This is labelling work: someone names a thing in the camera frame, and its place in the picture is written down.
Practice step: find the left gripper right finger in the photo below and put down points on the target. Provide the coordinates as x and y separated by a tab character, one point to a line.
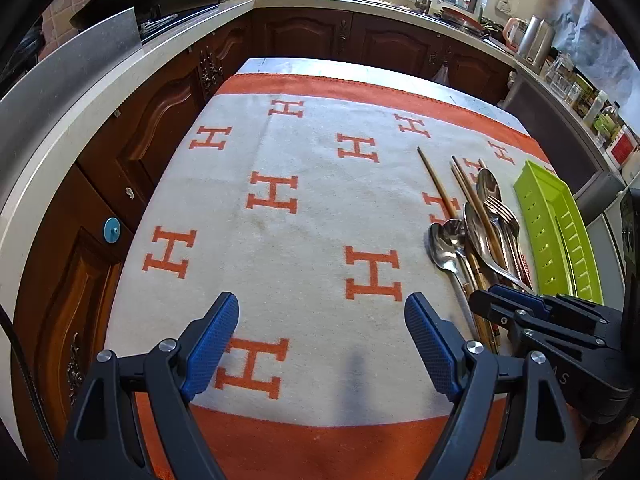
536	439

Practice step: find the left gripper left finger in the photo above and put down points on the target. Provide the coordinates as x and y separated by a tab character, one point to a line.
104	437

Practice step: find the dark wood kitchen cabinets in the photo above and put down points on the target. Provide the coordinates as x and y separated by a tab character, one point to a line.
70	274

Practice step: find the lime green utensil tray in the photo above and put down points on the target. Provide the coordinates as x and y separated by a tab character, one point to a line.
562	251

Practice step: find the large steel spoon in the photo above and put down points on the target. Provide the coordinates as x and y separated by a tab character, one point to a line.
479	239

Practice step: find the steel fork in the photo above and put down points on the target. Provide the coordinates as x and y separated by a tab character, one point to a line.
510	229

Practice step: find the small steel spoon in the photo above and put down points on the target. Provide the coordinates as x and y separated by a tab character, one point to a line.
446	259

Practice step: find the blue round cabinet knob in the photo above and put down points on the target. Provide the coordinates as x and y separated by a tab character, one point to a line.
111	230

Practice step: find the white countertop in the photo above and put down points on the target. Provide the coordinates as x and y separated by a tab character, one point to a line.
179	60

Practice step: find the white orange H-pattern cloth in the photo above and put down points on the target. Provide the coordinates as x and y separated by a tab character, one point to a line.
305	197

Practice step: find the steel electric kettle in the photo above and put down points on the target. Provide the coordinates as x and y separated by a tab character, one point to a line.
536	43

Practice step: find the red pan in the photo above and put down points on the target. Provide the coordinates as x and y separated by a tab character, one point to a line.
465	22

